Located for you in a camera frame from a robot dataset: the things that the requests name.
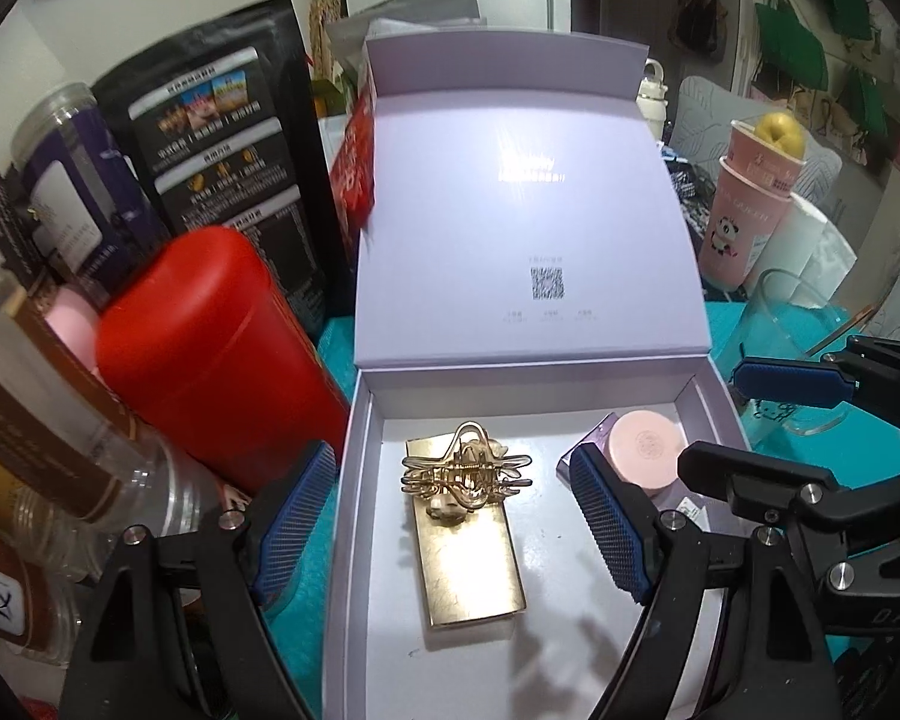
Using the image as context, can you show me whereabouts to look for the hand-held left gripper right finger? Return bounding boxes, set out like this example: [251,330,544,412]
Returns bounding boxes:
[572,444,845,720]

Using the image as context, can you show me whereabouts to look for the black hanging bag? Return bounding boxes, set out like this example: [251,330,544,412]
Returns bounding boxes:
[667,0,728,65]

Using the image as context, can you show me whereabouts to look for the woven straw fan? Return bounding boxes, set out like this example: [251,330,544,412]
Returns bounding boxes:
[309,0,346,76]

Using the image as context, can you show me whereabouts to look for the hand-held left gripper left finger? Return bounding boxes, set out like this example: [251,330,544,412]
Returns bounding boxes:
[58,439,340,720]

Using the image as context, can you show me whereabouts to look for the pink panda print cup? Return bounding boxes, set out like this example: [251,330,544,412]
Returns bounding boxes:
[697,157,792,286]

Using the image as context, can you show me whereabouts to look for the red canister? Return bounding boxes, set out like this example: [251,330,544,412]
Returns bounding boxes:
[94,225,350,496]

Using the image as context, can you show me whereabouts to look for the gold rectangular box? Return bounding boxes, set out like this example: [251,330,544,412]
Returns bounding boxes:
[403,431,530,629]

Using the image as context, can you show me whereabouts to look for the glass mug with cat print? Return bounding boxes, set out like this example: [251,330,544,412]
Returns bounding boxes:
[720,268,900,436]

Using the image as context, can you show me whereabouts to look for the gold metal hair claw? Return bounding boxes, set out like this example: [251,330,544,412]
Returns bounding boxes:
[399,420,533,522]

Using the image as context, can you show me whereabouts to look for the purple label jar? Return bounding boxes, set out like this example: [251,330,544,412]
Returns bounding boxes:
[11,82,170,293]

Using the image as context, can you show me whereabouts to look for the black patterned bag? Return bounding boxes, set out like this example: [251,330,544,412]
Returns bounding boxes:
[660,142,721,256]

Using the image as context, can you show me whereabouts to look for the red orange packet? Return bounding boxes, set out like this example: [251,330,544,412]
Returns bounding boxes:
[328,41,380,230]

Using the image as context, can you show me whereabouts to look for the pink round jar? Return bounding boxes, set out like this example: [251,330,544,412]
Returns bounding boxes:
[607,409,687,497]

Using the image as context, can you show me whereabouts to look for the thin metal stirring spoon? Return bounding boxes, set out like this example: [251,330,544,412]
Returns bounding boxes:
[810,304,878,357]

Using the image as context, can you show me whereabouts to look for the white paper roll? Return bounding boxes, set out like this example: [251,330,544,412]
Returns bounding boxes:
[750,191,856,293]

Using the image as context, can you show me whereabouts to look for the lilac gift box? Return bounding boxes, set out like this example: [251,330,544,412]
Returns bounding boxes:
[321,34,766,720]

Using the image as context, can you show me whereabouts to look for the pink paper cup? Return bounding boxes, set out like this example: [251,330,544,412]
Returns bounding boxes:
[720,118,807,200]

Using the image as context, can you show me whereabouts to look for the tall brown contents jar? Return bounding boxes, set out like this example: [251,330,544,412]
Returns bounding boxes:
[0,307,166,533]

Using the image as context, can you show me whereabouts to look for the teal bubble mailer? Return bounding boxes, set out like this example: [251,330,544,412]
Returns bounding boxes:
[266,300,900,691]

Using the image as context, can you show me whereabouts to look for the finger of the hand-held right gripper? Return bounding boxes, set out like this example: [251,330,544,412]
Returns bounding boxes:
[733,335,900,466]
[677,440,900,595]

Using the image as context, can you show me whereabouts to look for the yellow apple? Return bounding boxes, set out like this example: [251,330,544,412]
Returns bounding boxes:
[750,111,803,162]

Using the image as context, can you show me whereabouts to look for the white bottle with handle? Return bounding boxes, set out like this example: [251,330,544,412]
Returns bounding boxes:
[637,56,672,140]

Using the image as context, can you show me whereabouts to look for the white label spice jar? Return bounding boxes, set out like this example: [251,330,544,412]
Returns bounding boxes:
[0,525,91,668]

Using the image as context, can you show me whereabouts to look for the black printed pouch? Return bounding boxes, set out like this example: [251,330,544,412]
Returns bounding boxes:
[90,0,331,338]

